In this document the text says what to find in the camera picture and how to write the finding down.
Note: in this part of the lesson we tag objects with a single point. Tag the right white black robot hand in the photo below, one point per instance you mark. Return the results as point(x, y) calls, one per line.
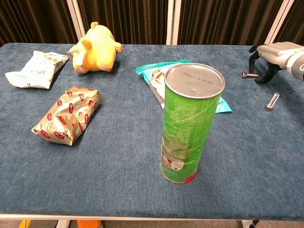
point(275, 53)

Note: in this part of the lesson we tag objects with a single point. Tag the metal bolt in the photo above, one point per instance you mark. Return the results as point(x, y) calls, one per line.
point(272, 101)
point(248, 75)

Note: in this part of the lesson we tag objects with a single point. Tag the dark brown pleated curtain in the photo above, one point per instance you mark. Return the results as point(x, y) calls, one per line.
point(35, 19)
point(225, 19)
point(123, 19)
point(294, 21)

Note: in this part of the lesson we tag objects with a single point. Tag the green chips can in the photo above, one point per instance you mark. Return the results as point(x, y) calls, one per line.
point(187, 123)

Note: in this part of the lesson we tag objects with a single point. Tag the teal clear snack bag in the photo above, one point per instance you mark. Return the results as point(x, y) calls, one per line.
point(152, 73)

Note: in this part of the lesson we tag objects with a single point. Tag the yellow plush toy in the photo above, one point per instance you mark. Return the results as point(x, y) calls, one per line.
point(97, 50)

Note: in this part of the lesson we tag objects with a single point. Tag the blue table cloth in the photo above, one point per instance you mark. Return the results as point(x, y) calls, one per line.
point(118, 171)

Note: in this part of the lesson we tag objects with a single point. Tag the gold red-printed snack packet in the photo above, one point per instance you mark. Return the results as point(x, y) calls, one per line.
point(69, 114)

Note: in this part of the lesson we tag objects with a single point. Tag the white snack packet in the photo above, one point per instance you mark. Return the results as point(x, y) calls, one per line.
point(35, 69)

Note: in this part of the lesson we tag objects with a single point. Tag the orange floor object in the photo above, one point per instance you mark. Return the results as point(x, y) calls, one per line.
point(89, 224)

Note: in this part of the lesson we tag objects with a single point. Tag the white partition frame post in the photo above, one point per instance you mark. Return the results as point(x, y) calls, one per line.
point(278, 21)
point(76, 19)
point(173, 21)

